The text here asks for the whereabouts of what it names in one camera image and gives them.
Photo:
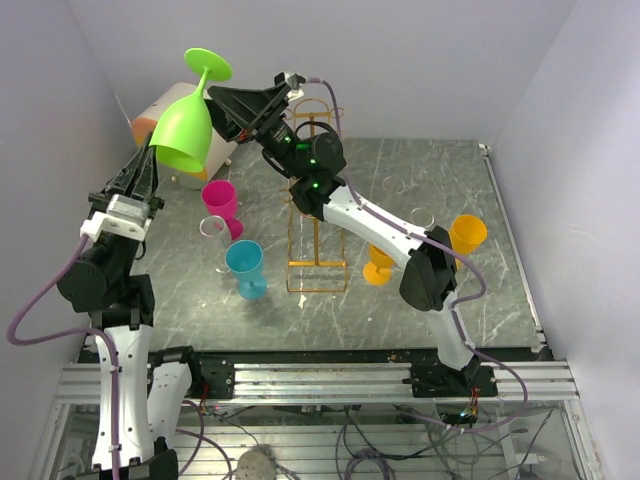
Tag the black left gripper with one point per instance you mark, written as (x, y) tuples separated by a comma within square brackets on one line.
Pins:
[(146, 184)]

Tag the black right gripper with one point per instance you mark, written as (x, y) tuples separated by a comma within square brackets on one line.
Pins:
[(239, 110)]

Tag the green plastic wine glass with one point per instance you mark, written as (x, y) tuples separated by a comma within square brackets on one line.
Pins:
[(183, 133)]

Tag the pink plastic wine glass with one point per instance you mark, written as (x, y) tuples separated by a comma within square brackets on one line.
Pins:
[(220, 198)]

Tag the clear wine glass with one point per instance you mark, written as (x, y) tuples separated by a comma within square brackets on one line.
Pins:
[(217, 239), (393, 186), (422, 218)]

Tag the blue plastic wine glass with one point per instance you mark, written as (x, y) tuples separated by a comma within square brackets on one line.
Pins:
[(245, 261)]

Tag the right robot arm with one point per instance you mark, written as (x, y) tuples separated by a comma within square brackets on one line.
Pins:
[(311, 155)]

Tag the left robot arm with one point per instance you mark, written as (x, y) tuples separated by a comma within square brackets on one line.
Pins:
[(141, 393)]

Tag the orange wine glass left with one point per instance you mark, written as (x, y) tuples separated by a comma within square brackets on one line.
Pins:
[(378, 270)]

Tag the orange wine glass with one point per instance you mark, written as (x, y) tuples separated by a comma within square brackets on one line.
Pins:
[(467, 232), (378, 270)]

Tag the orange wine glass right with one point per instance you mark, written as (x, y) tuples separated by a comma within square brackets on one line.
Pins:
[(467, 232)]

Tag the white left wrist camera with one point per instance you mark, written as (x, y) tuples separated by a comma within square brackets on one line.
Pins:
[(124, 216)]

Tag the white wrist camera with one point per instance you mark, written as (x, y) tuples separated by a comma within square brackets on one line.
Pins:
[(124, 216), (295, 83)]

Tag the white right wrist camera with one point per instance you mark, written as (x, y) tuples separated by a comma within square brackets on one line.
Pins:
[(295, 83)]

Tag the gold wire glass rack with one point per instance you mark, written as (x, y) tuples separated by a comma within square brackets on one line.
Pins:
[(315, 258)]

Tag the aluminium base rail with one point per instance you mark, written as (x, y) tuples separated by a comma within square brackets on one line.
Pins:
[(314, 384)]

